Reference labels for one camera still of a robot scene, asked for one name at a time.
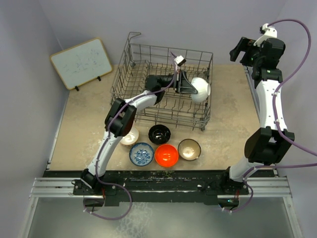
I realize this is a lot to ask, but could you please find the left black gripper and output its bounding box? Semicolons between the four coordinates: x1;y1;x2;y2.
160;69;198;94

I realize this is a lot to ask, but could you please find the white ceramic bowl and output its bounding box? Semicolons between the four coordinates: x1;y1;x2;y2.
191;77;211;104

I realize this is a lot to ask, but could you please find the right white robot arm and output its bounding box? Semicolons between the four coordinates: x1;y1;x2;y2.
220;37;295;194

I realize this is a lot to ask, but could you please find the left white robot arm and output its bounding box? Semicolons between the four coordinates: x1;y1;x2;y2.
81;69;198;194

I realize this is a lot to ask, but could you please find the black glossy bowl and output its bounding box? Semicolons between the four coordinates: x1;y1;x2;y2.
148;124;171;145

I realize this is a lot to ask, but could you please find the brown rimmed cream bowl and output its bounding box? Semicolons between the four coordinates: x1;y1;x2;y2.
178;139;202;161

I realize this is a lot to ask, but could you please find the orange bowl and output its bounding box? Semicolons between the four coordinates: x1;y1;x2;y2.
155;144;179;168

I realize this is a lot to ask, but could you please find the beige white bowl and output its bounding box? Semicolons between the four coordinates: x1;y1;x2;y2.
120;126;139;146

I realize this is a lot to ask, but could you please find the blue white patterned bowl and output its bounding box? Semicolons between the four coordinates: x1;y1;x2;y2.
129;142;154;167

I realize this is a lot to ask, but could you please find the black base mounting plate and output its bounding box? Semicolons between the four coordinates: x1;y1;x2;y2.
71;170;249;206

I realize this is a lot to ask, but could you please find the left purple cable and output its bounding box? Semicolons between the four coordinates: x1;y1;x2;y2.
83;51;183;220

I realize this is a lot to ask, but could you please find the purple cable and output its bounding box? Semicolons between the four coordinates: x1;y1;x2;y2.
83;51;183;220
221;19;317;214

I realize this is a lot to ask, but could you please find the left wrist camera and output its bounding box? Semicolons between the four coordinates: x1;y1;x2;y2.
174;56;186;67

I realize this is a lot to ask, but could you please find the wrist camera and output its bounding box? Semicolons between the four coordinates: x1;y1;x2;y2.
174;56;186;67
253;23;277;47

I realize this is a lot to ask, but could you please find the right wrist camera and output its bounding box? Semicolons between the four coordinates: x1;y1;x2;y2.
253;23;277;47

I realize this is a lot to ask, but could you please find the grey wire dish rack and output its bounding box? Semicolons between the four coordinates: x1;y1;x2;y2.
110;32;213;130

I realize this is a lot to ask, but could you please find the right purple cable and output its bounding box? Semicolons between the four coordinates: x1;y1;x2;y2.
221;19;317;214

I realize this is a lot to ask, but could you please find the small whiteboard with wood frame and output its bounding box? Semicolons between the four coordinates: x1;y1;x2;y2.
50;38;112;90

